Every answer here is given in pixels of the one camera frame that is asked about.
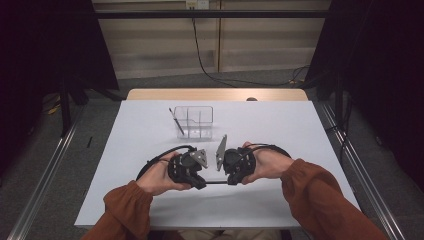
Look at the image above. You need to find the person's left hand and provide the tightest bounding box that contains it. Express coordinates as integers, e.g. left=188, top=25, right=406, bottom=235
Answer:
left=135, top=150, right=193, bottom=197

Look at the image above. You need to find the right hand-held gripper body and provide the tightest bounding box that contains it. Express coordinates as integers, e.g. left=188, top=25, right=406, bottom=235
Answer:
left=215, top=134, right=258, bottom=182

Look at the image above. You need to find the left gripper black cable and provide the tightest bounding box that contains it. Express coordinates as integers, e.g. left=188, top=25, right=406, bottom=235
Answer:
left=135, top=144, right=198, bottom=181

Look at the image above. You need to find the aluminium floor rail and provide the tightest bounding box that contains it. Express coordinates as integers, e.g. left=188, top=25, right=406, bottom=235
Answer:
left=318, top=99, right=407, bottom=240
left=6, top=103, right=88, bottom=240

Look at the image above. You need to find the long black wall cable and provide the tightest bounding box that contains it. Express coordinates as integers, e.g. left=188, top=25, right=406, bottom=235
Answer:
left=191, top=16, right=309, bottom=88

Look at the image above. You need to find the black curtain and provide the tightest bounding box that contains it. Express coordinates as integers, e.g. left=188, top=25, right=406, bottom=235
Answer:
left=0, top=0, right=120, bottom=181
left=304, top=0, right=424, bottom=191

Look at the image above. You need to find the person's right hand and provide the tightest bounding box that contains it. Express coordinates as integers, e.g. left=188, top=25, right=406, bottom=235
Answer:
left=240, top=141, right=296, bottom=186

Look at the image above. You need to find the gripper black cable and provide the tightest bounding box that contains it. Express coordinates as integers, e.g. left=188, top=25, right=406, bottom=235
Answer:
left=135, top=144, right=198, bottom=181
left=248, top=143, right=293, bottom=159

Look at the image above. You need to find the white table mat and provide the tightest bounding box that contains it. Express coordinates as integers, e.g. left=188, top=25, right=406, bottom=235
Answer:
left=74, top=99, right=368, bottom=230

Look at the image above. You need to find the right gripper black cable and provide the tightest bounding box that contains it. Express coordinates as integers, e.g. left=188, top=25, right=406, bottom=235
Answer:
left=248, top=143, right=293, bottom=159

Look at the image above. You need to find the clear plastic organizer box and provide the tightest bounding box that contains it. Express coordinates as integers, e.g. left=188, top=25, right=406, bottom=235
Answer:
left=172, top=105, right=214, bottom=140

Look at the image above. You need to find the white wall socket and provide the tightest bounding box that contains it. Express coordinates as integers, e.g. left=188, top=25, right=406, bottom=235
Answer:
left=185, top=0, right=210, bottom=10

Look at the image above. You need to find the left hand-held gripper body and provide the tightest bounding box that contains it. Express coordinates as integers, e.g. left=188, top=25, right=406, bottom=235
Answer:
left=166, top=148, right=209, bottom=184

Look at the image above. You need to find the black stand post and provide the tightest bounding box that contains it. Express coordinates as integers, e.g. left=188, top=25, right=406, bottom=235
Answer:
left=59, top=76, right=72, bottom=138

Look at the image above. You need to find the black pen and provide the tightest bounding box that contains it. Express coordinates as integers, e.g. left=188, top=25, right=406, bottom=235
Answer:
left=168, top=107, right=185, bottom=136

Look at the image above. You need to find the thin black floor cable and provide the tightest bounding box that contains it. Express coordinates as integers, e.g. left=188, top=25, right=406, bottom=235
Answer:
left=324, top=94, right=351, bottom=163

